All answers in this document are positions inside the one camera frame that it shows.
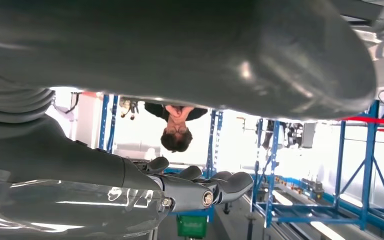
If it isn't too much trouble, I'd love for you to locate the person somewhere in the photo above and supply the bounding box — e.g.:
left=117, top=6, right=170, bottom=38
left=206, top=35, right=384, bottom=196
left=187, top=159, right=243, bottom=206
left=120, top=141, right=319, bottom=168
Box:
left=144, top=102, right=209, bottom=154

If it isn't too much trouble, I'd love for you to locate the tall blue storage rack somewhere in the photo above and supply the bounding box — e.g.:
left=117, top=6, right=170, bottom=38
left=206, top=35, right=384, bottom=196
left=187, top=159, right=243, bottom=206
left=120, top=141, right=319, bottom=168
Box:
left=249, top=99, right=384, bottom=239
left=97, top=94, right=120, bottom=155
left=205, top=110, right=224, bottom=180

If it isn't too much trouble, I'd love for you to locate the green plastic crate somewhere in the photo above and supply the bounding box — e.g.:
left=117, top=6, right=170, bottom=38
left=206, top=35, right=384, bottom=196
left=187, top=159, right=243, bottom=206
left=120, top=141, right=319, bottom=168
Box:
left=176, top=214, right=209, bottom=239

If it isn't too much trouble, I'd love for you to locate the red barrier belt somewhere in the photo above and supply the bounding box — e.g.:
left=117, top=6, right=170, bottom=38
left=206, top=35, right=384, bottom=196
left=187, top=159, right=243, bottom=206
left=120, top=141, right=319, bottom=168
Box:
left=342, top=115, right=384, bottom=133

